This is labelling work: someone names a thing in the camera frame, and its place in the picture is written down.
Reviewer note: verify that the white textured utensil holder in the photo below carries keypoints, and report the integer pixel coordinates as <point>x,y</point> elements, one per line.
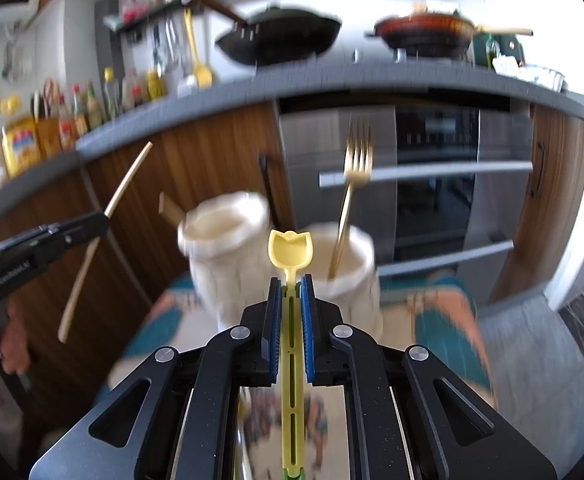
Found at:
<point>357,290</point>
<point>221,265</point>

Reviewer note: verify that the gold fork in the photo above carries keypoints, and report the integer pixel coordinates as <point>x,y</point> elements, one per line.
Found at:
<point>359,157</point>

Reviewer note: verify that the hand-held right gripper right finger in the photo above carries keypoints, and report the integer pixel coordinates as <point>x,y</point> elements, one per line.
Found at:
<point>308,332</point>

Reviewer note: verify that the row of condiment bottles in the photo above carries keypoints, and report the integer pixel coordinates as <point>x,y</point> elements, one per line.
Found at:
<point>106,100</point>

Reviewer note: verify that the teal and orange patterned mat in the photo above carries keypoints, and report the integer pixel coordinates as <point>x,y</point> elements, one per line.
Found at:
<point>447,320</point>

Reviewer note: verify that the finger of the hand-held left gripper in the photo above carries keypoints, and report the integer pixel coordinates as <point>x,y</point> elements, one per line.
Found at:
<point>71,230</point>
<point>11,277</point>

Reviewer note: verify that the stainless steel built-in oven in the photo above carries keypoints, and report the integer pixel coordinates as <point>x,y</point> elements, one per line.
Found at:
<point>437,195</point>

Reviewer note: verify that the narrow wooden base cabinet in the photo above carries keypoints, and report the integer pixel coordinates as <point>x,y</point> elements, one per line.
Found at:
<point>552,200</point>

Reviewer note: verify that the hanging metal kitchen utensils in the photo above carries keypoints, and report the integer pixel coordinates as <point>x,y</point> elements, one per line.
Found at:
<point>169,45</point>

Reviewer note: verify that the red-brown frying pan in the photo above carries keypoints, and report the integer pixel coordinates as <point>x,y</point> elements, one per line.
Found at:
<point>422,32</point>

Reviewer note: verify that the white dishes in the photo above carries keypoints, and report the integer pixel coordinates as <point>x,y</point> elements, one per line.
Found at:
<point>532,74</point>

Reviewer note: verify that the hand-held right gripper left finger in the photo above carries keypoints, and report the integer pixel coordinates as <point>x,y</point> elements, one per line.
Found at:
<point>273,332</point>

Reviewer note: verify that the yellow food bag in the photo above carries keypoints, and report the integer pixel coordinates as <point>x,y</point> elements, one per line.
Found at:
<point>20,147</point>

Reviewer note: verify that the green oil bottle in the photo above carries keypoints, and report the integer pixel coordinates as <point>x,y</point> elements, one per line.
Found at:
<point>492,52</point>

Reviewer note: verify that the person's left hand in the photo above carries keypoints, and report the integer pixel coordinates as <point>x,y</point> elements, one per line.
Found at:
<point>17,345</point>

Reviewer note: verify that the brown paper bag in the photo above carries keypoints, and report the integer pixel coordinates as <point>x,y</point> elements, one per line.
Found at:
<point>47,135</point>

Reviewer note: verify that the black wall shelf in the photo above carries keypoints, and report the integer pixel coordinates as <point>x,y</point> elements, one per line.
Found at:
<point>141,16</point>

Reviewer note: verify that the yellow spatula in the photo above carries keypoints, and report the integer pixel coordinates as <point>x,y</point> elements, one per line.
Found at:
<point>202,74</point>

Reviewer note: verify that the yellow tulip-shaped spoon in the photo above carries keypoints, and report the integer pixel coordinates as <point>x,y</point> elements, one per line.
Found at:
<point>290,252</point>

